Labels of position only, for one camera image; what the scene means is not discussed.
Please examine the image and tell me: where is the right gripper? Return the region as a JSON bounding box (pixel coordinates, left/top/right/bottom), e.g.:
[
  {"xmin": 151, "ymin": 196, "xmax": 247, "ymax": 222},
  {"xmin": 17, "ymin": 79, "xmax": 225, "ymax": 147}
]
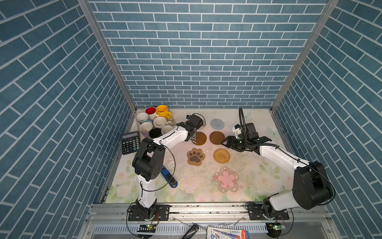
[{"xmin": 220, "ymin": 135, "xmax": 249, "ymax": 152}]

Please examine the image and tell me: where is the glossy brown scratched coaster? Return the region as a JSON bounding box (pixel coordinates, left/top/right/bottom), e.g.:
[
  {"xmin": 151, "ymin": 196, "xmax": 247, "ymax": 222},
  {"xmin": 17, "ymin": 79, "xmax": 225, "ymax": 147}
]
[{"xmin": 192, "ymin": 131, "xmax": 207, "ymax": 145}]

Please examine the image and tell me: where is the light blue woven coaster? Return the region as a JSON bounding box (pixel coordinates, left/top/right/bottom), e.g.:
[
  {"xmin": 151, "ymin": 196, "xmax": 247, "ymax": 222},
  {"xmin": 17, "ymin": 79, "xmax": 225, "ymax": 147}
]
[{"xmin": 210, "ymin": 119, "xmax": 225, "ymax": 130}]

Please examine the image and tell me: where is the dark brown wooden coaster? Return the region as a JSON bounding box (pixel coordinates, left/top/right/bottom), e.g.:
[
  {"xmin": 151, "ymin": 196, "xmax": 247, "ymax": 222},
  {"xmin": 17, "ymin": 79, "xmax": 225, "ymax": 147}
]
[{"xmin": 210, "ymin": 131, "xmax": 225, "ymax": 145}]

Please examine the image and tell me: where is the rattan round coaster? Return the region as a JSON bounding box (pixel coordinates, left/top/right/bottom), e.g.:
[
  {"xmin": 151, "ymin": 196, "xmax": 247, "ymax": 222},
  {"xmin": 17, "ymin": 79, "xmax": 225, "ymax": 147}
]
[{"xmin": 213, "ymin": 148, "xmax": 230, "ymax": 164}]

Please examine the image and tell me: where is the yellow mug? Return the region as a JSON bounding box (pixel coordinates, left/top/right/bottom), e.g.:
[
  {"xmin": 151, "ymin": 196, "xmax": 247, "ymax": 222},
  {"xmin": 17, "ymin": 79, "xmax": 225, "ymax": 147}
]
[{"xmin": 156, "ymin": 105, "xmax": 172, "ymax": 119}]

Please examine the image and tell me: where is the cork paw coaster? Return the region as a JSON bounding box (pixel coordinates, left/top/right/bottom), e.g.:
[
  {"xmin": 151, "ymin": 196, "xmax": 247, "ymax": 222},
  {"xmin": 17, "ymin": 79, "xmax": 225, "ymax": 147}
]
[{"xmin": 187, "ymin": 148, "xmax": 206, "ymax": 166}]

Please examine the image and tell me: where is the beige tray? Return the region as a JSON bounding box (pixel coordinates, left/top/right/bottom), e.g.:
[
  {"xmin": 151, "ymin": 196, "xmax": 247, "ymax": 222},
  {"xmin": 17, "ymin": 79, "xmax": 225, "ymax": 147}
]
[{"xmin": 135, "ymin": 105, "xmax": 176, "ymax": 139}]

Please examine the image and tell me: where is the pink flower coaster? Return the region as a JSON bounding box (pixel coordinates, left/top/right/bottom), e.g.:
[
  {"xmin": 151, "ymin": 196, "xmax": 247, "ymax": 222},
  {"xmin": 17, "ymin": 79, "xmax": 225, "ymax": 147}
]
[{"xmin": 213, "ymin": 166, "xmax": 240, "ymax": 193}]

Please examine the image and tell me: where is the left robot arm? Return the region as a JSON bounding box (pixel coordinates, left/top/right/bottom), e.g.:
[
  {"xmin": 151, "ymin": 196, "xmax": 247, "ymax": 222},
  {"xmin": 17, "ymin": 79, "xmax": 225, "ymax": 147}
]
[{"xmin": 132, "ymin": 113, "xmax": 206, "ymax": 210}]

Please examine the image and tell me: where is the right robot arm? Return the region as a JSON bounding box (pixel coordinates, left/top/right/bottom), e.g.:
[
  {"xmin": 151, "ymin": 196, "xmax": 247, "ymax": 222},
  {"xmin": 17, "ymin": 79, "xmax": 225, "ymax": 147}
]
[{"xmin": 221, "ymin": 123, "xmax": 336, "ymax": 215}]

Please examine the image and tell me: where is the black mug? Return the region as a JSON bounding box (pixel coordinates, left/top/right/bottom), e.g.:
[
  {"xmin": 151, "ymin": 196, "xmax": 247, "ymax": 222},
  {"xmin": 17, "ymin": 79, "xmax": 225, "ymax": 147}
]
[{"xmin": 149, "ymin": 128, "xmax": 162, "ymax": 139}]

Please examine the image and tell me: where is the red interior mug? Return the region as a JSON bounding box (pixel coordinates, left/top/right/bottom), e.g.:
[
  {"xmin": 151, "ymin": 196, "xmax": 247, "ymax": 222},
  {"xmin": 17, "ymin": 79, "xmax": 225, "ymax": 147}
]
[{"xmin": 145, "ymin": 107, "xmax": 158, "ymax": 121}]

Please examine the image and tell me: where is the white mug lavender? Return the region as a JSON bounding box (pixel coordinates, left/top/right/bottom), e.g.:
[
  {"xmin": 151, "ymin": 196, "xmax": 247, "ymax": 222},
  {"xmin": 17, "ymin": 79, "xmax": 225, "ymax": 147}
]
[{"xmin": 139, "ymin": 122, "xmax": 153, "ymax": 137}]

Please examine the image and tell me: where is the black calculator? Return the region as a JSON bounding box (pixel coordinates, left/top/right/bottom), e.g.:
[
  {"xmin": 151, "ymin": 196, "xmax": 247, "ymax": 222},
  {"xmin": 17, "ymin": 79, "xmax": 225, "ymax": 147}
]
[{"xmin": 121, "ymin": 131, "xmax": 141, "ymax": 155}]

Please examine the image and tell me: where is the right circuit board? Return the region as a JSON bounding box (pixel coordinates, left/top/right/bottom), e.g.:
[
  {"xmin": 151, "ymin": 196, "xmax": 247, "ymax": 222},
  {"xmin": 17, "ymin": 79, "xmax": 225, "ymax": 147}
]
[{"xmin": 267, "ymin": 223, "xmax": 285, "ymax": 232}]

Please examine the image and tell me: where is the circuit board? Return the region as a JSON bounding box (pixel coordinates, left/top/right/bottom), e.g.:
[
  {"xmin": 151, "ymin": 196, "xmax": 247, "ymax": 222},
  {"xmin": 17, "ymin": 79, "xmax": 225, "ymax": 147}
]
[
  {"xmin": 137, "ymin": 224, "xmax": 157, "ymax": 234},
  {"xmin": 267, "ymin": 223, "xmax": 285, "ymax": 232}
]

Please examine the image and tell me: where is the printed packet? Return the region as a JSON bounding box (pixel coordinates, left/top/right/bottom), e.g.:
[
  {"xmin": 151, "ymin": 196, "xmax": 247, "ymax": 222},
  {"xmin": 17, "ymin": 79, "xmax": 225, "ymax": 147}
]
[{"xmin": 207, "ymin": 227, "xmax": 250, "ymax": 239}]

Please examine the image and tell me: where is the left circuit board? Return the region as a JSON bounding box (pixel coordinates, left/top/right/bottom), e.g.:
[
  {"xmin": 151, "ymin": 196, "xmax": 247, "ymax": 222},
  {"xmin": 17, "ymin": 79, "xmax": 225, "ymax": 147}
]
[{"xmin": 137, "ymin": 224, "xmax": 157, "ymax": 234}]

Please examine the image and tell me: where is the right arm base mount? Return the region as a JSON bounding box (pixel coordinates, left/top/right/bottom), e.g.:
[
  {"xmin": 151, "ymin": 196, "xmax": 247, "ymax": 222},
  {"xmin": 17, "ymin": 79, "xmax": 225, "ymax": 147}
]
[{"xmin": 244, "ymin": 202, "xmax": 289, "ymax": 220}]

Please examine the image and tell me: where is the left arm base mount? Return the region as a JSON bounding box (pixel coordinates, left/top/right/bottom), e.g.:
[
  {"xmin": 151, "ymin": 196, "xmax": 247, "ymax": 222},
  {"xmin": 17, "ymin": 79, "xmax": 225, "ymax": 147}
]
[{"xmin": 127, "ymin": 203, "xmax": 170, "ymax": 221}]

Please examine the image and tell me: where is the black remote handle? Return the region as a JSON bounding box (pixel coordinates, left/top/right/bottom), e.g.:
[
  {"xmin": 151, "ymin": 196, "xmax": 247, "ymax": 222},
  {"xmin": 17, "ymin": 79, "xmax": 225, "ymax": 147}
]
[{"xmin": 182, "ymin": 224, "xmax": 200, "ymax": 239}]

